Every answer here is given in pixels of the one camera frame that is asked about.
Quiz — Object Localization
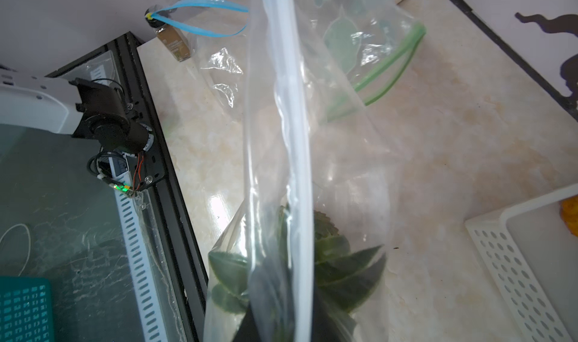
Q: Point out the zip bag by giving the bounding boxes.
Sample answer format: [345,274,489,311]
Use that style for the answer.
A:
[203,0,399,341]

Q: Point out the pineapple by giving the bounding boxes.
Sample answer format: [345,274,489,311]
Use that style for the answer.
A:
[560,196,578,237]
[209,211,386,341]

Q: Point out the green-zip bag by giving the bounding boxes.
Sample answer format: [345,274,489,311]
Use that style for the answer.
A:
[295,0,426,105]

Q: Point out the blue-zip bag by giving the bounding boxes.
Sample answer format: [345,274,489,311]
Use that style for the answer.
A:
[144,0,248,121]

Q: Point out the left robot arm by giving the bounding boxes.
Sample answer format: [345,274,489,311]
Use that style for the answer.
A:
[1,68,154,155]

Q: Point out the brown spice jar left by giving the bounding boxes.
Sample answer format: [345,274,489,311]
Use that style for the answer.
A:
[155,24,191,62]

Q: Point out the white vent strip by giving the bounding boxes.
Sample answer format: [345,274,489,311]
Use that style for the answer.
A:
[114,191,168,341]

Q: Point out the white plastic basket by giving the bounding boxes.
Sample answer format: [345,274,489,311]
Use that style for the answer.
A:
[465,184,577,341]

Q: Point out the teal plastic basket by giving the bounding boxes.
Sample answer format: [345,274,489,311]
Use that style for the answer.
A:
[1,276,55,342]

